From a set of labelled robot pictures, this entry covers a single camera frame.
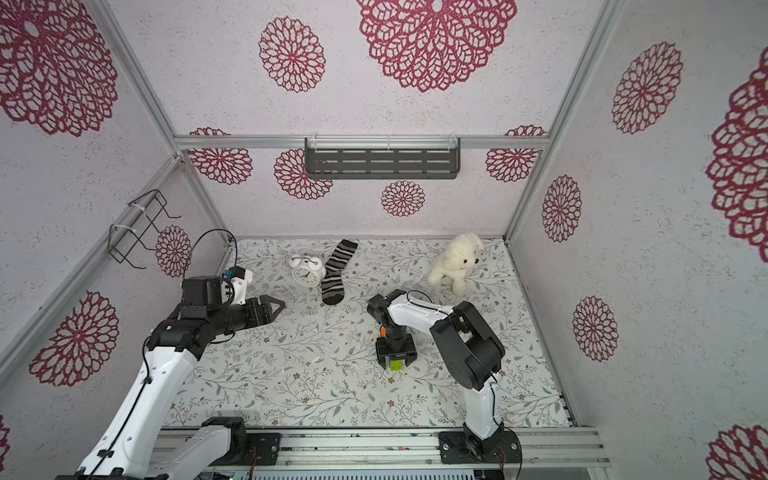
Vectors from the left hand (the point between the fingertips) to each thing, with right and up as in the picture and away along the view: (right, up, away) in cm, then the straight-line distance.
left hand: (274, 309), depth 76 cm
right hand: (+30, -18, +12) cm, 37 cm away
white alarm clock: (+3, +9, +23) cm, 25 cm away
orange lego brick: (+28, -7, +7) cm, 30 cm away
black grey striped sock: (+10, +5, +30) cm, 32 cm away
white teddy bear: (+50, +12, +17) cm, 54 cm away
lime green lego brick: (+32, -17, +9) cm, 37 cm away
